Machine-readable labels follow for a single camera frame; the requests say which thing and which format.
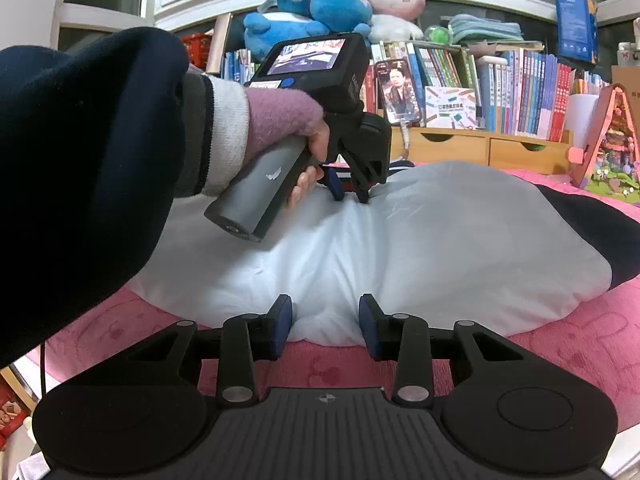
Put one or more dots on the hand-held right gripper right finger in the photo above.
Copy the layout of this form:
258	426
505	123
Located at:
369	325

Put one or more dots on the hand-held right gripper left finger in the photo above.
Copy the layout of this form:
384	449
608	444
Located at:
281	325

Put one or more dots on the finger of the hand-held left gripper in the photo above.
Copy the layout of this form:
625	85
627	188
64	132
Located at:
335	185
370	182

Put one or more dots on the white and navy jacket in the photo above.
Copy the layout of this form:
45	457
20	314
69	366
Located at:
425	240

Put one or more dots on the person's left hand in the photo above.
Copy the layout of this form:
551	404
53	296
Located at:
280	115

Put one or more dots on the wooden drawer box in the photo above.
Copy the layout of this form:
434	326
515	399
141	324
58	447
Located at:
450	147

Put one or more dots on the glossy portrait picture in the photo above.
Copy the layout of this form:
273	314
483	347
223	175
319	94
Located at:
399	92

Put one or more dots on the white printed card box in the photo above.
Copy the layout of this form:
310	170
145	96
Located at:
452	107

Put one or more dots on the row of colourful books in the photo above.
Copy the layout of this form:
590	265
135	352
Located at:
525	90
235	67

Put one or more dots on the beige long flat box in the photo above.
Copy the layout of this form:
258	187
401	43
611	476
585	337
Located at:
220	42

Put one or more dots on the light blue plush toy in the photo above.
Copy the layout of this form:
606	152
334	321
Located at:
270	30

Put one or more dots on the red plastic basket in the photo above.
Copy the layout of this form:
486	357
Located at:
197	50

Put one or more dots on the small green ball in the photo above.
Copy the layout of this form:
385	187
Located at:
439	34

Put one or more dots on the dark blue cat plush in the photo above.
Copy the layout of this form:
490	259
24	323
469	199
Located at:
330	5

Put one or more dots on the folded green towel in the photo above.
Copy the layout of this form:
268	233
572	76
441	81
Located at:
485	30

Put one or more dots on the pink toy house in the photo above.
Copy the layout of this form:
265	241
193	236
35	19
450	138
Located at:
615	155

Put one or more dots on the blue flat box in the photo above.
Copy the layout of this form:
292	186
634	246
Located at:
575	25

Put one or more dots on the cardboard box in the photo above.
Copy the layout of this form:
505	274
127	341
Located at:
627	77

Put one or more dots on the red printed carton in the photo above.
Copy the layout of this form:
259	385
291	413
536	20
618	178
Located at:
12	410

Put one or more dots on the white small ornament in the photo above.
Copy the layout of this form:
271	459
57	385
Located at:
629	50

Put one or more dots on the white window frame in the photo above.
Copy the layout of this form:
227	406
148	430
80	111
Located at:
200	0

